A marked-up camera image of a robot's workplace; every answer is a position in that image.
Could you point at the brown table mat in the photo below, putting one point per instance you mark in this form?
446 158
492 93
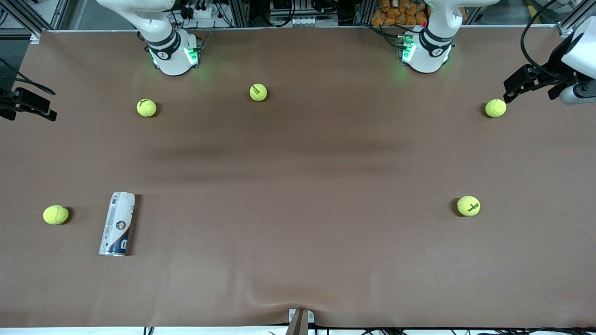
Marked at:
298 232

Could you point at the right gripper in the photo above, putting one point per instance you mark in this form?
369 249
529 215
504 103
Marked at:
6 99

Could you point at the white power strip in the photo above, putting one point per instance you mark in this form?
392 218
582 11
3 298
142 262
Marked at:
200 11

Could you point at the orange mesh bag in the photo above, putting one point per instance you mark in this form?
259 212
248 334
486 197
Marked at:
396 14

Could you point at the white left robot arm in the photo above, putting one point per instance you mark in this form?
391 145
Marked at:
428 56

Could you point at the yellow tennis ball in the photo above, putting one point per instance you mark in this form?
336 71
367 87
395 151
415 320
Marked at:
258 92
495 108
55 214
146 107
468 205

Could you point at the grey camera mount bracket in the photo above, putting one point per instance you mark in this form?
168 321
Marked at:
300 321

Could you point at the white blue tennis ball can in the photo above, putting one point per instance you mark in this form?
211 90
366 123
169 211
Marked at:
117 223

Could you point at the grey equipment box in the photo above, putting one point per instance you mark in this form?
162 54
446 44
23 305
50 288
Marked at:
302 16

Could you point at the aluminium frame post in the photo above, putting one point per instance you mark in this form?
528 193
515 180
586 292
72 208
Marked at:
575 21
28 18

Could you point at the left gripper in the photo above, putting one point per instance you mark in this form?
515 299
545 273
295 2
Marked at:
555 65

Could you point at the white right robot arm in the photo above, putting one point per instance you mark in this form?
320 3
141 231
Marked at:
167 60

